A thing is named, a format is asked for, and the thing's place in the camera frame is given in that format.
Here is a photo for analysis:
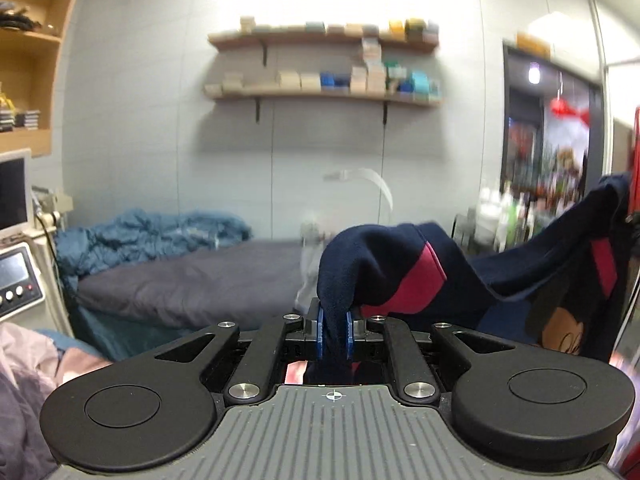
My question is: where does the person's red clothing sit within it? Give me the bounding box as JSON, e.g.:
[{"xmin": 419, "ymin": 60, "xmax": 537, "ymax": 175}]
[{"xmin": 631, "ymin": 105, "xmax": 640, "ymax": 213}]

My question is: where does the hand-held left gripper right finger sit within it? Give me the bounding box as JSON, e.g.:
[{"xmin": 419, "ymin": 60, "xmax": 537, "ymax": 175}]
[{"xmin": 345, "ymin": 308, "xmax": 516, "ymax": 407}]

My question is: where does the blue crumpled duvet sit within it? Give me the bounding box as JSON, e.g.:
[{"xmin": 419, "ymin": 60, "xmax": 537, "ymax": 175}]
[{"xmin": 52, "ymin": 207, "xmax": 253, "ymax": 281}]

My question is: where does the navy sweater with pink stripes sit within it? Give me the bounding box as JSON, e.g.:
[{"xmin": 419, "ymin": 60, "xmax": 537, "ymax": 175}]
[{"xmin": 302, "ymin": 172, "xmax": 633, "ymax": 386}]

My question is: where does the wooden bookshelf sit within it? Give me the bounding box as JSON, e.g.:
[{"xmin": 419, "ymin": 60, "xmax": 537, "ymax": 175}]
[{"xmin": 0, "ymin": 0, "xmax": 88, "ymax": 158}]

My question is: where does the grey bed sheet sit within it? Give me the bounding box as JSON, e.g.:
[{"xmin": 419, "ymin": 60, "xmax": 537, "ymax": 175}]
[{"xmin": 75, "ymin": 237, "xmax": 326, "ymax": 332}]

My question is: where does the beige appliance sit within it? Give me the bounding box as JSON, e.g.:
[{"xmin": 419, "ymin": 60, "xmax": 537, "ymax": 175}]
[{"xmin": 31, "ymin": 187, "xmax": 76, "ymax": 233}]

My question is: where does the white framed monitor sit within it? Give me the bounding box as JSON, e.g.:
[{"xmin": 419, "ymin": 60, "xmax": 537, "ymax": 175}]
[{"xmin": 0, "ymin": 149, "xmax": 35, "ymax": 241}]

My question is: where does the white curved lamp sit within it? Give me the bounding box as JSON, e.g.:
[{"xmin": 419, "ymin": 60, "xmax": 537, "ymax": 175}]
[{"xmin": 322, "ymin": 167, "xmax": 396, "ymax": 226}]

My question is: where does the group of bottles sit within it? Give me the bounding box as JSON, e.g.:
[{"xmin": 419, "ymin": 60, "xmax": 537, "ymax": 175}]
[{"xmin": 477, "ymin": 175, "xmax": 586, "ymax": 256}]

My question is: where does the wooden wall shelf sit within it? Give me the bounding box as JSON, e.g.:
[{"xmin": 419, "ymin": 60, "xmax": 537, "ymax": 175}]
[
  {"xmin": 204, "ymin": 85, "xmax": 443, "ymax": 126},
  {"xmin": 207, "ymin": 30, "xmax": 441, "ymax": 68}
]

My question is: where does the stack of small cases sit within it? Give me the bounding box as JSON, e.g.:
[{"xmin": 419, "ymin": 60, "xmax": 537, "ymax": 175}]
[{"xmin": 0, "ymin": 107, "xmax": 42, "ymax": 134}]

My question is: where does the white machine control panel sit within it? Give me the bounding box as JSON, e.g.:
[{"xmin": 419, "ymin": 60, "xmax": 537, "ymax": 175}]
[{"xmin": 0, "ymin": 241, "xmax": 48, "ymax": 321}]

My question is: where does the pink cloth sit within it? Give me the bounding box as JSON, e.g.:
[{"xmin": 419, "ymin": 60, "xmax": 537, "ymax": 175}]
[{"xmin": 0, "ymin": 324, "xmax": 116, "ymax": 480}]

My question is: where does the teal bed skirt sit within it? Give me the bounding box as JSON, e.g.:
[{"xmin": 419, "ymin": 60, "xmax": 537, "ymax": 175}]
[{"xmin": 69, "ymin": 304, "xmax": 213, "ymax": 362}]

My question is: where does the row of stacked small boxes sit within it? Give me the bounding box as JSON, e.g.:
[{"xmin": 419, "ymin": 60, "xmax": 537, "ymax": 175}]
[{"xmin": 220, "ymin": 37, "xmax": 443, "ymax": 101}]

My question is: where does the black glass display cabinet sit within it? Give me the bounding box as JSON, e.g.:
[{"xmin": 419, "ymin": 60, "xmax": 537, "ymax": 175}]
[{"xmin": 502, "ymin": 40, "xmax": 606, "ymax": 221}]

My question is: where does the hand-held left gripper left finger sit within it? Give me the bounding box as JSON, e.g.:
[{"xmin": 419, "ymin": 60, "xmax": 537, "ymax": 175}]
[{"xmin": 150, "ymin": 307, "xmax": 328, "ymax": 407}]

